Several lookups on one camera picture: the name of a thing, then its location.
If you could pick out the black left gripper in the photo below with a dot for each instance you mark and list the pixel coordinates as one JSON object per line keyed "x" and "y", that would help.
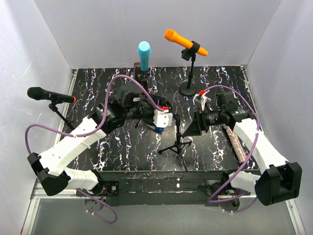
{"x": 162, "y": 101}

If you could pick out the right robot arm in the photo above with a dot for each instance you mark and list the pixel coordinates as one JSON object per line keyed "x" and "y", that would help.
{"x": 279, "y": 180}

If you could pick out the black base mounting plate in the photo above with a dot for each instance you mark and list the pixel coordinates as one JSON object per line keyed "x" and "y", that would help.
{"x": 158, "y": 187}

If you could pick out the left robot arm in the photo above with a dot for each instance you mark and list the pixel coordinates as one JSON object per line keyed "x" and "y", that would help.
{"x": 131, "y": 102}

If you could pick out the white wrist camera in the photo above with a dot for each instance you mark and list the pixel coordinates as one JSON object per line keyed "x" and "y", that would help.
{"x": 202, "y": 99}
{"x": 162, "y": 119}

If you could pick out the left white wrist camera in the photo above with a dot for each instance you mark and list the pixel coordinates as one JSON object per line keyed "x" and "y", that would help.
{"x": 162, "y": 119}

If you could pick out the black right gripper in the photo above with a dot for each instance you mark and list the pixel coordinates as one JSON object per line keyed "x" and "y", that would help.
{"x": 195, "y": 128}

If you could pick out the black microphone orange tip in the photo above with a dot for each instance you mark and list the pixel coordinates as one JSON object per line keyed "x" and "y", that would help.
{"x": 37, "y": 93}

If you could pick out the black round base mic stand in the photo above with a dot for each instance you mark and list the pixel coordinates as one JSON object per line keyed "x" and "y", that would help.
{"x": 187, "y": 88}

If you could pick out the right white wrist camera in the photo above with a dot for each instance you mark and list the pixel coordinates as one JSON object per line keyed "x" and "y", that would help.
{"x": 202, "y": 99}

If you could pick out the blue microphone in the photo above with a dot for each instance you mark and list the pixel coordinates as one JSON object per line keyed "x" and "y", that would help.
{"x": 144, "y": 51}

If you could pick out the black tripod stand blue mic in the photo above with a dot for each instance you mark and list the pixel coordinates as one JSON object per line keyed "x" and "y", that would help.
{"x": 144, "y": 84}

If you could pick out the blue white toy block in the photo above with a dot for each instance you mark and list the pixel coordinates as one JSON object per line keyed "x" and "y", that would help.
{"x": 159, "y": 130}

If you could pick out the black shock mount tripod stand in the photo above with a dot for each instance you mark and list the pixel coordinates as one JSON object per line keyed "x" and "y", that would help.
{"x": 178, "y": 145}

